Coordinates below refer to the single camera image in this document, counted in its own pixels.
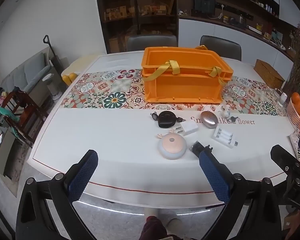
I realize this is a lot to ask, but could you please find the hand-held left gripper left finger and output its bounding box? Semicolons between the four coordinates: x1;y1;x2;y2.
16;149;99;240

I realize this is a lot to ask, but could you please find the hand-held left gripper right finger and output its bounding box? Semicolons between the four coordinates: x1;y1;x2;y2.
199;147;283;240

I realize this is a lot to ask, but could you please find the silver oval case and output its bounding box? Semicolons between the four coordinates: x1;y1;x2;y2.
200;110;218;131

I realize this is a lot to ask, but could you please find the black retractable cable reel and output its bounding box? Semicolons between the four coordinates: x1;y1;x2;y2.
149;110;187;129

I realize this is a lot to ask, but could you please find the orange plastic crate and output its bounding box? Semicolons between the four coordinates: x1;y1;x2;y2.
141;45;234;104

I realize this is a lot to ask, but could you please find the floral cloth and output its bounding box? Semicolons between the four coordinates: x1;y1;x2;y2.
289;132;300;168

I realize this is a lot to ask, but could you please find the pink basket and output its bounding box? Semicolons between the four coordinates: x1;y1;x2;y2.
286;96;300;133

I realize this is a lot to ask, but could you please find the white battery pack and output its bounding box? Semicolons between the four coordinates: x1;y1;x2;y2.
211;126;238;149

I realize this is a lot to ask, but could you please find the small white cup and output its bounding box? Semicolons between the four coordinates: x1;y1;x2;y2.
277;92;288;107

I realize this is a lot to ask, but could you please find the white charger plug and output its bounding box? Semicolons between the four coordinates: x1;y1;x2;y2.
174;120;199;137

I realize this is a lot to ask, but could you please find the person's foot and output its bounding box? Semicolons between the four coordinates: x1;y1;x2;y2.
165;219;183;234

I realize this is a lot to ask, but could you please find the wicker box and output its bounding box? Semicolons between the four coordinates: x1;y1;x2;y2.
254;59;285;90

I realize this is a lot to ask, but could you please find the dark wooden chair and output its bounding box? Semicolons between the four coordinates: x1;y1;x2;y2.
1;90;49;148

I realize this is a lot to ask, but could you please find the person's leg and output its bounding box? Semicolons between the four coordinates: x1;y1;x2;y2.
140;207;170;240

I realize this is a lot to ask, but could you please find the vase with dried flowers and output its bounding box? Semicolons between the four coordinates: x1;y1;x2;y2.
281;21;300;98

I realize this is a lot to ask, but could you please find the floral patterned table runner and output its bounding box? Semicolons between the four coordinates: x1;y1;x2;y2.
61;69;289;117

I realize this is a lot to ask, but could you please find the white tower heater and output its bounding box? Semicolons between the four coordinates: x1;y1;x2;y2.
42;74;63;100

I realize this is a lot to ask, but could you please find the cream yellow baby bathtub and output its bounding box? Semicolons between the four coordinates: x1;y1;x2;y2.
61;52;108;84

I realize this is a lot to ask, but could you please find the grey sofa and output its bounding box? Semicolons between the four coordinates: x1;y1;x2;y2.
1;52;53;93

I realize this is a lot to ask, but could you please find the black upright vacuum cleaner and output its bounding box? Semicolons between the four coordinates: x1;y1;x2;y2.
43;35;64;74

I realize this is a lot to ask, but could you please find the grey dining chair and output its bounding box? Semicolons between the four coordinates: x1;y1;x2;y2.
199;35;242;61
126;34;178;52

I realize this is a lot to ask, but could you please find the black coffee machine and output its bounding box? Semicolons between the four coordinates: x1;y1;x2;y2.
191;0;217;17

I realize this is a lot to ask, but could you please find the dark wooden bookcase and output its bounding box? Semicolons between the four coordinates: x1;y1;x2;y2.
94;0;178;54

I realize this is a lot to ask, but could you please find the white power cable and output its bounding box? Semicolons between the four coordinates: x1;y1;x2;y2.
207;4;226;20

